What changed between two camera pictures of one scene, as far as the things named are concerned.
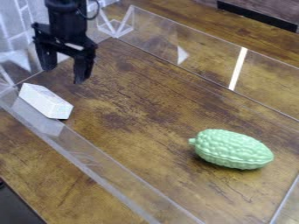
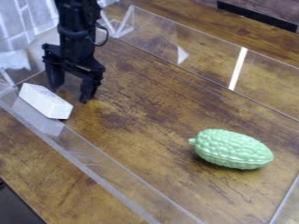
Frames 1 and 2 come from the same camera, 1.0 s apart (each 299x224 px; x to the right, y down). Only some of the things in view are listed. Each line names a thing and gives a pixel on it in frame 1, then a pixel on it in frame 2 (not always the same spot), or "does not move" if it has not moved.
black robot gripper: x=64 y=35 -> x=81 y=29
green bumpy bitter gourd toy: x=230 y=150 does not move
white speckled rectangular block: x=44 y=101 does not move
